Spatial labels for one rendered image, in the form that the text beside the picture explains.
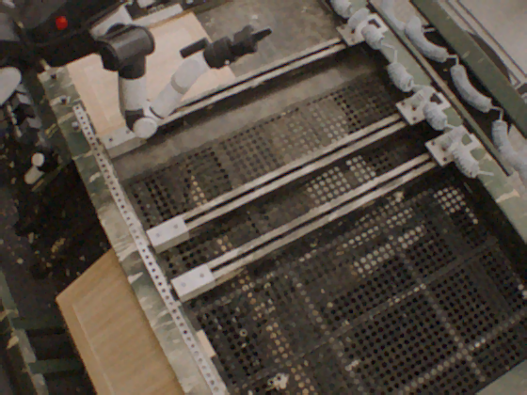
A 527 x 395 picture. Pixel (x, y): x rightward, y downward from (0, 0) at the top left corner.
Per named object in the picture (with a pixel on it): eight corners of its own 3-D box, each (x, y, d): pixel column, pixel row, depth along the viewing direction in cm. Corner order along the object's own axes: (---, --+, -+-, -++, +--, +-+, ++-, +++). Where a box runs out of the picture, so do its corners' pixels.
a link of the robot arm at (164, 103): (189, 100, 187) (153, 141, 194) (183, 82, 193) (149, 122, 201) (163, 86, 180) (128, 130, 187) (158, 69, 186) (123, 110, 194)
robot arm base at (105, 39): (117, 83, 169) (118, 52, 160) (90, 63, 173) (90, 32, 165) (155, 64, 178) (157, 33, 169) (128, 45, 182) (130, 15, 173)
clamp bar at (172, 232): (146, 234, 199) (135, 204, 177) (427, 102, 227) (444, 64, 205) (159, 259, 195) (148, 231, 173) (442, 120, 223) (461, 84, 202)
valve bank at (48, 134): (-30, 92, 219) (5, 51, 211) (-1, 102, 231) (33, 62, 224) (5, 192, 201) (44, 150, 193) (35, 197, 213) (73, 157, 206)
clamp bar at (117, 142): (103, 142, 213) (88, 106, 192) (370, 30, 242) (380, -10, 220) (112, 164, 210) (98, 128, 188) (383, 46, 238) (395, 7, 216)
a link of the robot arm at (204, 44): (222, 69, 178) (191, 84, 181) (231, 63, 187) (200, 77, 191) (205, 36, 175) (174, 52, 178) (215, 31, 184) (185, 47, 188)
